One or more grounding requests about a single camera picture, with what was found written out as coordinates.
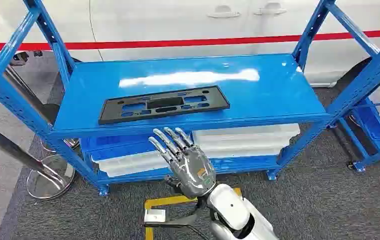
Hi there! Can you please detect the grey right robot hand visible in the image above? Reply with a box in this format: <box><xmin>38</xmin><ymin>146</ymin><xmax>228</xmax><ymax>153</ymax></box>
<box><xmin>148</xmin><ymin>127</ymin><xmax>217</xmax><ymax>200</ymax></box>

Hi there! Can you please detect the black plastic panel with cutouts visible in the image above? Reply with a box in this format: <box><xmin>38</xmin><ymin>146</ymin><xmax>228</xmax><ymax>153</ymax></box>
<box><xmin>98</xmin><ymin>85</ymin><xmax>231</xmax><ymax>126</ymax></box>

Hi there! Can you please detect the blue plastic crate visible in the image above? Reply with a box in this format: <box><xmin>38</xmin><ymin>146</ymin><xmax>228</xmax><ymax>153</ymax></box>
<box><xmin>354</xmin><ymin>99</ymin><xmax>380</xmax><ymax>144</ymax></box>
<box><xmin>80</xmin><ymin>134</ymin><xmax>159</xmax><ymax>163</ymax></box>

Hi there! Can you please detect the blue metal shelf rack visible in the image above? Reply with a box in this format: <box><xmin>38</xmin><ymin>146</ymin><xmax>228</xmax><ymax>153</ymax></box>
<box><xmin>337</xmin><ymin>71</ymin><xmax>380</xmax><ymax>174</ymax></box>
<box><xmin>0</xmin><ymin>0</ymin><xmax>380</xmax><ymax>197</ymax></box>

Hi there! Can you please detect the white car with red stripe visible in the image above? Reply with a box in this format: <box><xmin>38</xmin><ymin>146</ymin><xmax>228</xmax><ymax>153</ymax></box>
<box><xmin>0</xmin><ymin>0</ymin><xmax>380</xmax><ymax>88</ymax></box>

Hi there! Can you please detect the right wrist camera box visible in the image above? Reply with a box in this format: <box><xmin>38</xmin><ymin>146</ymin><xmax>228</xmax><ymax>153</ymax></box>
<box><xmin>143</xmin><ymin>207</ymin><xmax>204</xmax><ymax>229</ymax></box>

